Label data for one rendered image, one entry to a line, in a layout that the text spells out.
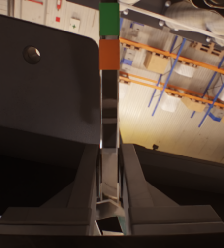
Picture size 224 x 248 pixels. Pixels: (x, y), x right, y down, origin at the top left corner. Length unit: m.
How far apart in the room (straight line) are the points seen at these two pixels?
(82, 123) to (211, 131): 12.66
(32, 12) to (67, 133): 9.57
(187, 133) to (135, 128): 3.42
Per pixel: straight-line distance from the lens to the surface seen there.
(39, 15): 9.65
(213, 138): 13.27
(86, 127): 0.20
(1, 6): 10.31
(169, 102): 8.98
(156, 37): 9.48
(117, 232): 0.22
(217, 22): 0.60
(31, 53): 0.20
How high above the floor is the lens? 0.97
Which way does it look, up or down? 30 degrees up
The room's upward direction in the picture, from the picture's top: 163 degrees counter-clockwise
